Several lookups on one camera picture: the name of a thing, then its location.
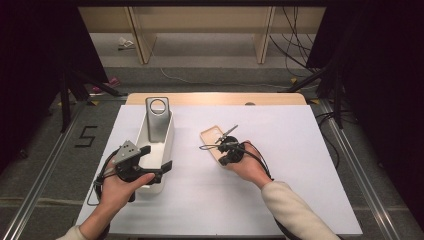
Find pink floor object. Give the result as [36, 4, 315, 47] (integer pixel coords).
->
[91, 77, 121, 94]

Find white crumpled floor object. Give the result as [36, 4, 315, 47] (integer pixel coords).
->
[117, 36, 136, 51]

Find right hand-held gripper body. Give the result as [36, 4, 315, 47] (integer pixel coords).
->
[214, 124, 248, 166]

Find black curtain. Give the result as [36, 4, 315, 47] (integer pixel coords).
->
[0, 0, 110, 174]
[305, 0, 424, 231]

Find left hand-held gripper black cable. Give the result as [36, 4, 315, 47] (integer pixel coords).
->
[86, 155, 121, 240]

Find white table board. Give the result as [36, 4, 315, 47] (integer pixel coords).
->
[75, 104, 364, 236]

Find metal floor rail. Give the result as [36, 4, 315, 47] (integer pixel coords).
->
[318, 99, 401, 240]
[0, 99, 92, 240]

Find peach phone case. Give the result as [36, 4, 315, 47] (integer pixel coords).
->
[199, 125, 235, 167]

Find person's right hand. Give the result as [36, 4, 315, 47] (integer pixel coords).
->
[225, 141, 273, 190]

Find wooden table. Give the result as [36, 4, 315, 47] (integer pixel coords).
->
[125, 92, 308, 107]

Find person's left hand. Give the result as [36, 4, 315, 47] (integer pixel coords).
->
[99, 164, 156, 215]

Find beige wooden shelf unit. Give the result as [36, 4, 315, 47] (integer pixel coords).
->
[78, 6, 327, 65]

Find white floor cable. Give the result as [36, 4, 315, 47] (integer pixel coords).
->
[160, 68, 292, 90]

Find bundle of black floor cables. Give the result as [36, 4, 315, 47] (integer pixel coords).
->
[268, 6, 327, 80]

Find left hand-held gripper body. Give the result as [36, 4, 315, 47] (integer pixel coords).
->
[112, 139, 165, 203]

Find black metal stand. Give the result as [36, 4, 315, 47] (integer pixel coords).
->
[59, 68, 128, 134]
[285, 62, 346, 130]

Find white plastic storage box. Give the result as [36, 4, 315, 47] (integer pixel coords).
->
[134, 109, 176, 195]

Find thin black floor cable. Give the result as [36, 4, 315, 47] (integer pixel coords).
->
[314, 109, 341, 170]

